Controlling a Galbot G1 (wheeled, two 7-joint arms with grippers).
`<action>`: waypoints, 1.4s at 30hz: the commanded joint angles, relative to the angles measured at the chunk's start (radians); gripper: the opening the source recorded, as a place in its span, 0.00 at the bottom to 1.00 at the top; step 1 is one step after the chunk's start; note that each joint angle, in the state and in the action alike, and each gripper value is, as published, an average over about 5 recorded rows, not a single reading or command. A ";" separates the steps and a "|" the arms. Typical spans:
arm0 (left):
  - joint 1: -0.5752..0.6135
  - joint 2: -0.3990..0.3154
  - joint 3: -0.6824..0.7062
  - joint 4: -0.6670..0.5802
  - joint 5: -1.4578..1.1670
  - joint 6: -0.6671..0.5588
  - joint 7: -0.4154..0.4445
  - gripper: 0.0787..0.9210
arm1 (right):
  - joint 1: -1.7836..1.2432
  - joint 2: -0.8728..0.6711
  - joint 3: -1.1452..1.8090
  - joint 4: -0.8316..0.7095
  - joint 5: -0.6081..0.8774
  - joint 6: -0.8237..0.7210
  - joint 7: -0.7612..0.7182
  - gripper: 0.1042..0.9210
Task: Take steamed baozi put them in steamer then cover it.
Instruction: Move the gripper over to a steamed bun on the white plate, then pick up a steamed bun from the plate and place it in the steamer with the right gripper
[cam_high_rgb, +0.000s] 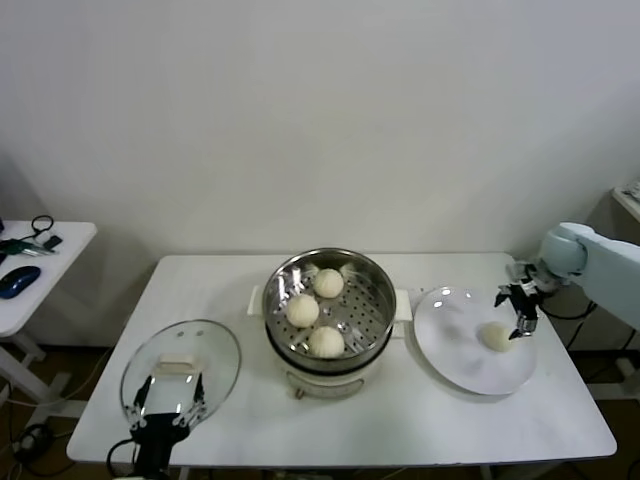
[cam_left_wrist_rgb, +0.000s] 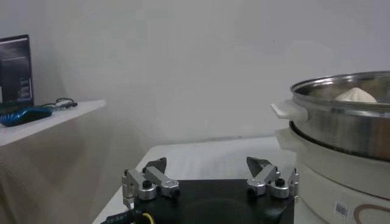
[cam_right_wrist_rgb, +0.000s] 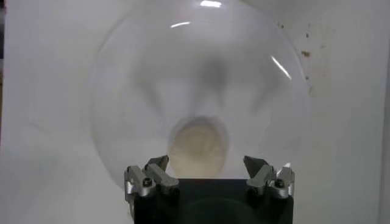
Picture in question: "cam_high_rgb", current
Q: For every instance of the stacked steamer pot with cloths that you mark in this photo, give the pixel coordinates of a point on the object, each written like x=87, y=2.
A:
x=325, y=382

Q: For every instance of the small black device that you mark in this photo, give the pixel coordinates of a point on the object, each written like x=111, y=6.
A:
x=52, y=242

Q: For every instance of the white round plate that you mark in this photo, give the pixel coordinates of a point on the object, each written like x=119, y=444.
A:
x=450, y=350

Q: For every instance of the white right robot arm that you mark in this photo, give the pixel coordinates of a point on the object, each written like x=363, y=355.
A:
x=610, y=270

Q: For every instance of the white side table with mouse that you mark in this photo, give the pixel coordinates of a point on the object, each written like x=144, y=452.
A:
x=65, y=270

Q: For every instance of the white steamed baozi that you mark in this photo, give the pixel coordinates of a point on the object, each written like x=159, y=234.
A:
x=496, y=336
x=326, y=341
x=302, y=310
x=328, y=282

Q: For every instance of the stainless steel steamer basket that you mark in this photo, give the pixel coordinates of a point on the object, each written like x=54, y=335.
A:
x=370, y=320

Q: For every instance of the blue computer mouse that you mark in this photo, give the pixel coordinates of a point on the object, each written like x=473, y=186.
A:
x=19, y=281

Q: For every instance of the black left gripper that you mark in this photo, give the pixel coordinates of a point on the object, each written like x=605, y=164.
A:
x=160, y=430

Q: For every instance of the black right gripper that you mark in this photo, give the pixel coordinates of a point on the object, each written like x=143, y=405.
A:
x=527, y=292

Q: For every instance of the silver pen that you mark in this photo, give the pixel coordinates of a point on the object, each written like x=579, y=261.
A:
x=40, y=251

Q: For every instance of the small white item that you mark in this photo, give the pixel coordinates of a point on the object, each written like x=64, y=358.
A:
x=632, y=191

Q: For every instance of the green hand tool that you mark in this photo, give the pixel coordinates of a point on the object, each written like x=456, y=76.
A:
x=14, y=246

